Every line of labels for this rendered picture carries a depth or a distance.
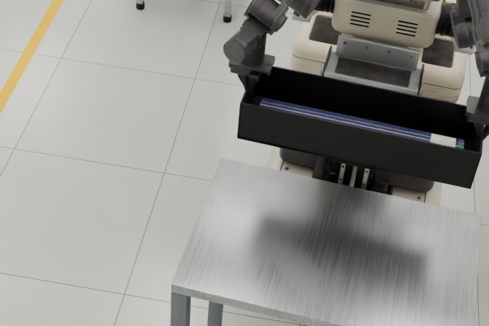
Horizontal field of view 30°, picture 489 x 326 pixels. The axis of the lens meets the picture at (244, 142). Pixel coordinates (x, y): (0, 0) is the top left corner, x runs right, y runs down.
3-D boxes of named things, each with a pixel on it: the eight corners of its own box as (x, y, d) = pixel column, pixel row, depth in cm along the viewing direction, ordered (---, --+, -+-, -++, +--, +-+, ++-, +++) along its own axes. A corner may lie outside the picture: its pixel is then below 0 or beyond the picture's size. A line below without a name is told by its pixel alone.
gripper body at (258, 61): (268, 78, 216) (271, 52, 211) (227, 69, 218) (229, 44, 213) (275, 62, 221) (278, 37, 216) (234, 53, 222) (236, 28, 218)
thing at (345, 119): (460, 150, 224) (464, 140, 222) (459, 169, 219) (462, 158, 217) (261, 108, 231) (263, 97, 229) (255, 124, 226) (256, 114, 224)
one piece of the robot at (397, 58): (322, 81, 264) (332, 20, 249) (418, 100, 260) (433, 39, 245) (312, 116, 252) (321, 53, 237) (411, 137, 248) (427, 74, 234)
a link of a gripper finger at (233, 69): (256, 102, 222) (259, 71, 216) (228, 96, 223) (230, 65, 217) (262, 86, 227) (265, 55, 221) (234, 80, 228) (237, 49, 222)
